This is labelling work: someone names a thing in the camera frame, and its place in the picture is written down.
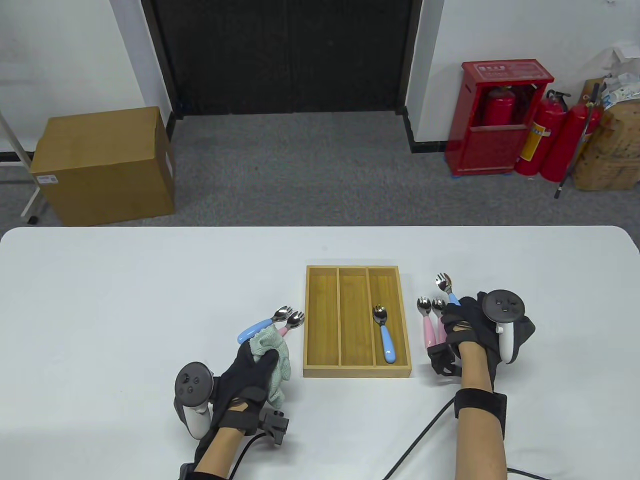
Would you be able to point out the black door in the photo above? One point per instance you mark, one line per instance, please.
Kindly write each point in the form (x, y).
(285, 55)

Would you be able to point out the person's left forearm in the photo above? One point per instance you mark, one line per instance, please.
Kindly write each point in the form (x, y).
(220, 450)

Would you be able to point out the person's left hand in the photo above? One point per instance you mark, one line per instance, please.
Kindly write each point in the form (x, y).
(240, 385)

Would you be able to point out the red extinguisher with yellow label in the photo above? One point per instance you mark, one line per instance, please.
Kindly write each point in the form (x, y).
(542, 135)

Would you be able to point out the printed cardboard box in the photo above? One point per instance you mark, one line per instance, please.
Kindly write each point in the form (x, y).
(610, 160)

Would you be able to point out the black rod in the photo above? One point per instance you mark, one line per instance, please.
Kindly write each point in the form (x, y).
(561, 184)

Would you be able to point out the green fish scale cleaning cloth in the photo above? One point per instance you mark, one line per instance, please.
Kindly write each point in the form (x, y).
(280, 370)

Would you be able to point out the red fire extinguisher cabinet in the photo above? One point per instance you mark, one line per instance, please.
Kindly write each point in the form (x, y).
(487, 147)

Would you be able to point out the person's right hand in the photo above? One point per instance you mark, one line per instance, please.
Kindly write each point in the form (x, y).
(465, 320)

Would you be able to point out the brown cardboard box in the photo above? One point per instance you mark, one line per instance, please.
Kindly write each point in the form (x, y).
(100, 165)

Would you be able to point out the person's right forearm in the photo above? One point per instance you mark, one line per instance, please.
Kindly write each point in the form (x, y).
(477, 370)

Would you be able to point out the white stand frame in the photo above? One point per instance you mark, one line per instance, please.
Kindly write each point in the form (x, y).
(29, 200)

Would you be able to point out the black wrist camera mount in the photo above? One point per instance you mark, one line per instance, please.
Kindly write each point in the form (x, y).
(275, 425)

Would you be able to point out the grey handheld controller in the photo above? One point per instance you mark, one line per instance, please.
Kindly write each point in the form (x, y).
(192, 382)
(502, 305)

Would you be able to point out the white plastic bags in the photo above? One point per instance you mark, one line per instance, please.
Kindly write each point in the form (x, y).
(622, 85)

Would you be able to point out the red fire extinguisher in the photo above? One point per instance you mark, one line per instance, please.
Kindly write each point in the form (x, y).
(565, 145)
(500, 107)

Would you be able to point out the wooden cutlery tray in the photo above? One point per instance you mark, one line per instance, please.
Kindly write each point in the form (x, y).
(350, 320)

